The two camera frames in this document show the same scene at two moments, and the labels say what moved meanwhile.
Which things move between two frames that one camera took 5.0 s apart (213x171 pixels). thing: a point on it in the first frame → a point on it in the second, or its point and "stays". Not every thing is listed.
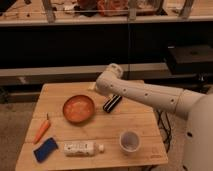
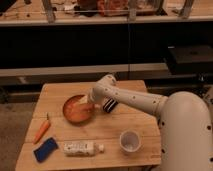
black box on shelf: (184, 60) stays
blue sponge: (45, 149) stays
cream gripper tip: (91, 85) → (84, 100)
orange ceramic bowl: (78, 108) stays
